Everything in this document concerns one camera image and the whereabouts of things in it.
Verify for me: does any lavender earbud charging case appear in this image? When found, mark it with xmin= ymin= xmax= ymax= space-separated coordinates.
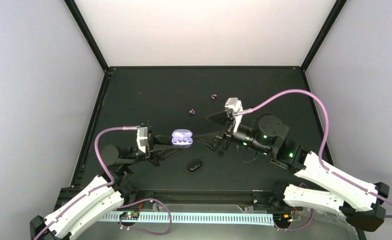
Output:
xmin=171 ymin=129 xmax=194 ymax=148

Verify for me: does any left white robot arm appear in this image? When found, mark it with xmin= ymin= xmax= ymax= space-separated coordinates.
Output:
xmin=30 ymin=126 xmax=165 ymax=240

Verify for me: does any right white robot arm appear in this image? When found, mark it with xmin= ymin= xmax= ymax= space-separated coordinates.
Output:
xmin=194 ymin=112 xmax=390 ymax=232

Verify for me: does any black earbud charging case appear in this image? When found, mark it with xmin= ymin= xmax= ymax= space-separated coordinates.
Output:
xmin=187 ymin=159 xmax=203 ymax=172

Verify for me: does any left circuit board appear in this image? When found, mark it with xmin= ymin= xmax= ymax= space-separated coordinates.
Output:
xmin=119 ymin=211 xmax=140 ymax=221

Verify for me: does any circuit board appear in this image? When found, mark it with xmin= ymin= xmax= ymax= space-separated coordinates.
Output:
xmin=273 ymin=214 xmax=293 ymax=223
xmin=119 ymin=211 xmax=140 ymax=221

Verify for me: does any right circuit board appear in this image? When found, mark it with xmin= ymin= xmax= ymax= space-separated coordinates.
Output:
xmin=273 ymin=214 xmax=293 ymax=223

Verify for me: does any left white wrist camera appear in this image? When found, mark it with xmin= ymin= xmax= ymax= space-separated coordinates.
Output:
xmin=136 ymin=127 xmax=149 ymax=153

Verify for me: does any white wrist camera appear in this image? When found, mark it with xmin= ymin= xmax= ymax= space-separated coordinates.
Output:
xmin=136 ymin=127 xmax=149 ymax=153
xmin=224 ymin=97 xmax=243 ymax=133

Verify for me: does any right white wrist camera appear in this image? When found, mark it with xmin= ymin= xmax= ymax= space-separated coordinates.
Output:
xmin=224 ymin=97 xmax=243 ymax=133

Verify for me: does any black front aluminium rail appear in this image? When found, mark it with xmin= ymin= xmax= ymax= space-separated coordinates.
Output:
xmin=58 ymin=188 xmax=303 ymax=206

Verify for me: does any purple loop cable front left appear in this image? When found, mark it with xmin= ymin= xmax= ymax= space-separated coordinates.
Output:
xmin=118 ymin=198 xmax=174 ymax=236

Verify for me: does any white slotted cable duct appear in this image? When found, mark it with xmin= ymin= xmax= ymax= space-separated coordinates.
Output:
xmin=99 ymin=211 xmax=276 ymax=227

